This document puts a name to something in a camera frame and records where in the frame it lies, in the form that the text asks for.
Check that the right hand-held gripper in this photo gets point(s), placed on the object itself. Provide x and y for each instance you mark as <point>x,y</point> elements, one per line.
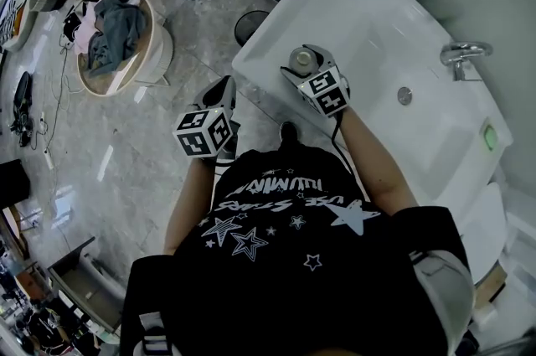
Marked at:
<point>328,92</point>

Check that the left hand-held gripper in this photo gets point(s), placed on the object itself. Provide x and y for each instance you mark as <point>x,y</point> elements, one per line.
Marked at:
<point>205,134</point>

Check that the white round plastic bottle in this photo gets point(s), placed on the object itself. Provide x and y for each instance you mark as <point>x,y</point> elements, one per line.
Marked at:
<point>302,59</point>

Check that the person's left forearm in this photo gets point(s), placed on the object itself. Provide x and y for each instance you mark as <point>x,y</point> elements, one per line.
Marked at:
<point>188,203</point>

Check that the person's right forearm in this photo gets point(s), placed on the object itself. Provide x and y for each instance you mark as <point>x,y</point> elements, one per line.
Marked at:
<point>377,166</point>

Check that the white ceramic bathroom sink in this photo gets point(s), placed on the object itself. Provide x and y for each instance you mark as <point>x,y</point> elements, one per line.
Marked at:
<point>377,23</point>

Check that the round grey metal cap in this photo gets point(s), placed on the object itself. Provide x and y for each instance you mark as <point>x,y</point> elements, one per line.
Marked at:
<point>404,95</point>

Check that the person's black shoe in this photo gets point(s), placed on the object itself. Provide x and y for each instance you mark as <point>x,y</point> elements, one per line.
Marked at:
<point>289,134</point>

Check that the black mesh trash bin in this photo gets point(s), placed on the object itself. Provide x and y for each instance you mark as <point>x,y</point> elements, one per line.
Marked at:
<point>249,25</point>

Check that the round white laundry basket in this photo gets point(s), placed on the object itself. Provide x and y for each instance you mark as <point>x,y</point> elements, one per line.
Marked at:
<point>155,53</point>

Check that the grey garment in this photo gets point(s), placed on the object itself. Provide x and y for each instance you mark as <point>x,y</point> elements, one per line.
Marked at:
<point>119,27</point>

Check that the pink garment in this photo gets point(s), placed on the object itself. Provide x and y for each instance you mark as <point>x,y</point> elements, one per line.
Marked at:
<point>86,34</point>

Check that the chrome faucet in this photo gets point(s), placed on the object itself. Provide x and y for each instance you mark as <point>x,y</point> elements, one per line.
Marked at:
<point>460,55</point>

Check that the green soap bar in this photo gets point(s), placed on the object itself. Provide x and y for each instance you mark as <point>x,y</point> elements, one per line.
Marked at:
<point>489,136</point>

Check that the person's black star t-shirt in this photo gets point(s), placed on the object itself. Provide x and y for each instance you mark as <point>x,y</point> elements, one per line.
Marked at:
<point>293,283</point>

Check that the striped round cushion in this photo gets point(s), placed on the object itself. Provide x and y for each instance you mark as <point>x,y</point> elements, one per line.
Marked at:
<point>14,15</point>

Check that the black box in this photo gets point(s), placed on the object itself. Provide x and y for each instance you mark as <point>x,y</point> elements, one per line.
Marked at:
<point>13,182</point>

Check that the grey open cabinet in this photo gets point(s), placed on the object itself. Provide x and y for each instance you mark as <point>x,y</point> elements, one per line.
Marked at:
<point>90,287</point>

